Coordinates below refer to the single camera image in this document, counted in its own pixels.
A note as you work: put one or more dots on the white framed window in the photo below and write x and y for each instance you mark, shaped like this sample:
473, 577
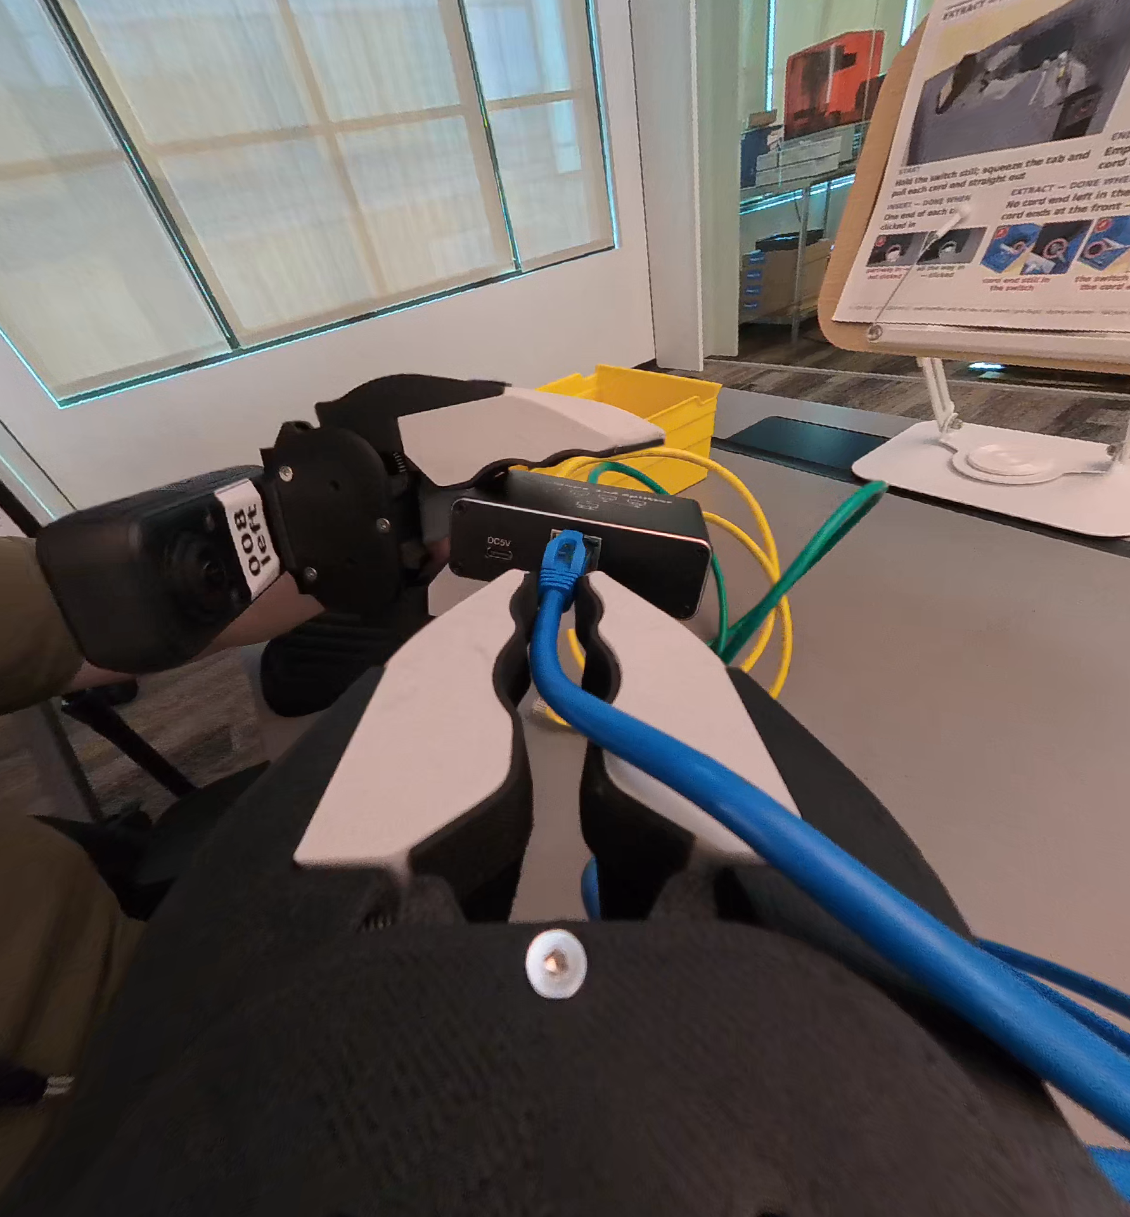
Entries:
242, 189

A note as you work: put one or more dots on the black ethernet switch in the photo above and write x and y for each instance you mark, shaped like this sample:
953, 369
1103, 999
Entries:
641, 561

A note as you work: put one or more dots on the orange 3D printer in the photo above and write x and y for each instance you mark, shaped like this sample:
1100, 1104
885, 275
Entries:
832, 86

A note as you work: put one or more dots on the yellow plastic bin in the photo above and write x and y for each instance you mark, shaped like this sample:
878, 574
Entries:
660, 400

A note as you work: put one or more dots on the wooden display board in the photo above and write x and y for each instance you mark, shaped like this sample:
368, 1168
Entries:
860, 237

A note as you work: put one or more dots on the metal storage shelf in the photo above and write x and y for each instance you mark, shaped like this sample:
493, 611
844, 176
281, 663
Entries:
793, 161

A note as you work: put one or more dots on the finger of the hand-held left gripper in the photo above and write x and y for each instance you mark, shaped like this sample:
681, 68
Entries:
527, 428

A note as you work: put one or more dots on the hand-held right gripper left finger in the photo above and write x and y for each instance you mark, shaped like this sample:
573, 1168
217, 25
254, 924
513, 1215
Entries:
404, 750

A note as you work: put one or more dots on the person's left hand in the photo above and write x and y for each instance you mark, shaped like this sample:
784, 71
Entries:
275, 613

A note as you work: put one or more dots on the person's left forearm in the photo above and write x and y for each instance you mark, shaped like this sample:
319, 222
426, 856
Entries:
4, 617

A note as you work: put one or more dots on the person's olive clothing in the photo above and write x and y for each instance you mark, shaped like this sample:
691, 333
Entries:
23, 950

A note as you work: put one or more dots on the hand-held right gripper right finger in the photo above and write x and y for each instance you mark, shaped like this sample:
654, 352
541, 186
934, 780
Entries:
660, 684

